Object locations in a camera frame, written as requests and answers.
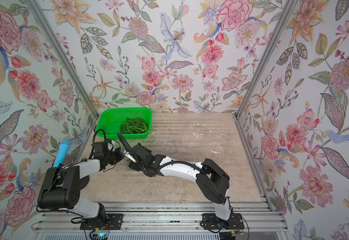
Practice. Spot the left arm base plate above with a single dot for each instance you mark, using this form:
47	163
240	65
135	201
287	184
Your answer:
110	222

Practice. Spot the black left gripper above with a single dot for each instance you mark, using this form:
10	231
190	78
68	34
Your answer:
119	153

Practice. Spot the aluminium corner profile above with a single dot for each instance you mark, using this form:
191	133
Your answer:
285	14
41	19

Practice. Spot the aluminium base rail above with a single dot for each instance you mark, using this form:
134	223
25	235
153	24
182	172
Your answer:
168	217

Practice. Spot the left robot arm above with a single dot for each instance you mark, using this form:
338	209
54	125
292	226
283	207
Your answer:
62	185

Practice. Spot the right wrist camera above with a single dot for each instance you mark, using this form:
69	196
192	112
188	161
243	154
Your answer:
129	156

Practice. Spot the blue microphone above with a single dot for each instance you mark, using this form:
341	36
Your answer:
64	147

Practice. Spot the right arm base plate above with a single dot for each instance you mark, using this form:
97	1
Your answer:
212	222

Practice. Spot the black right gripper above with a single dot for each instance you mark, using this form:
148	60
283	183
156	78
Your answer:
136	166

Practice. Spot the green plastic basket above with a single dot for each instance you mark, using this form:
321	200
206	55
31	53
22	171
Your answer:
110	121

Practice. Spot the aluminium corner profile left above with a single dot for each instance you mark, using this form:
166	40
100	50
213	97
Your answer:
41	19

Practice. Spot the aluminium corner profile right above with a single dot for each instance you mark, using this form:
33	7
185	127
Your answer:
285	14

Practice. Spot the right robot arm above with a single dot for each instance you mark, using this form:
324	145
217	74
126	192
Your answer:
211	179

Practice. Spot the green peppers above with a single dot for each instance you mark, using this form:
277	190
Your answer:
134	126

